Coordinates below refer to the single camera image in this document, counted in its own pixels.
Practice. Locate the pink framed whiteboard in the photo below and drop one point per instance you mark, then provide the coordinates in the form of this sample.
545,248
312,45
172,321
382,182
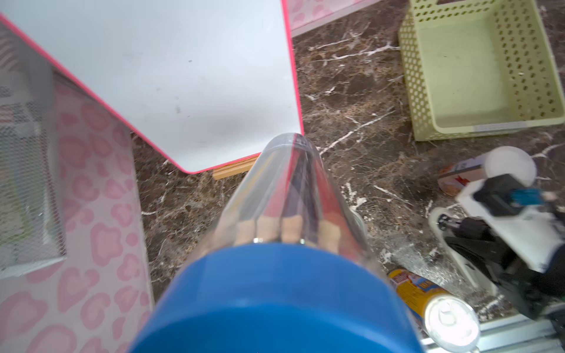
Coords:
206,83

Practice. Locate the blue can silver top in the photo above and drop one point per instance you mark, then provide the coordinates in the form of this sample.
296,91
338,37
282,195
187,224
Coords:
450,322

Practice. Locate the wooden whiteboard stand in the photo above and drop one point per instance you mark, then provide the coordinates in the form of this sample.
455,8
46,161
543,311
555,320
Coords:
235,168

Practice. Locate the pink can white lid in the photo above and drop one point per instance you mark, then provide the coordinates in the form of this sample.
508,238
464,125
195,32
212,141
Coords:
499,161

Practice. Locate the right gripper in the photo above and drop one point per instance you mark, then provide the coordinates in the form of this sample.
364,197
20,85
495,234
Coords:
511,241

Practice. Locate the blue lid pencil tube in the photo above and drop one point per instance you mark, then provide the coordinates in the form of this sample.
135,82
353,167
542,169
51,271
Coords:
286,268

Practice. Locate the green plastic basket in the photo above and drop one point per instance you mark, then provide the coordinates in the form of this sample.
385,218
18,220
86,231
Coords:
478,68

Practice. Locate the white mesh wall basket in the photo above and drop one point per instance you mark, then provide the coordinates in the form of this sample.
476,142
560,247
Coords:
32,222

